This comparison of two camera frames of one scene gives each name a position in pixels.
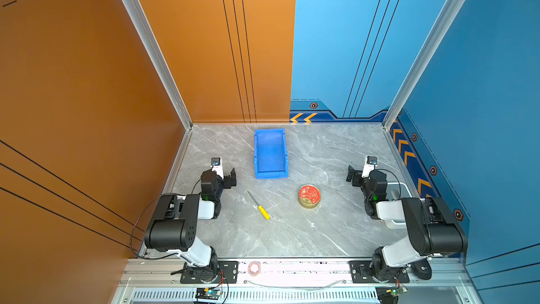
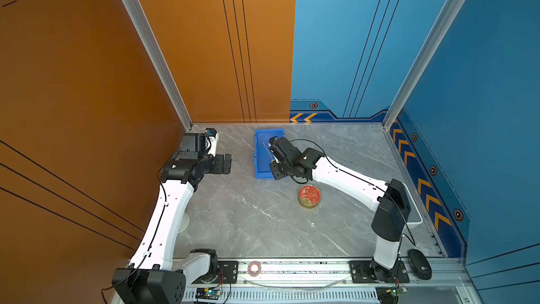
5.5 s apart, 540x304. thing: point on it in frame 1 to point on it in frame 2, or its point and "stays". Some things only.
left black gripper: (227, 184) to (219, 160)
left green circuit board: (207, 293) stays
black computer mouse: (422, 269) stays
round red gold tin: (309, 196) stays
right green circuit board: (389, 295) stays
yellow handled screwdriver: (262, 210) to (272, 160)
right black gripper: (357, 176) to (273, 167)
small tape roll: (252, 273) stays
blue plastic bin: (270, 153) stays
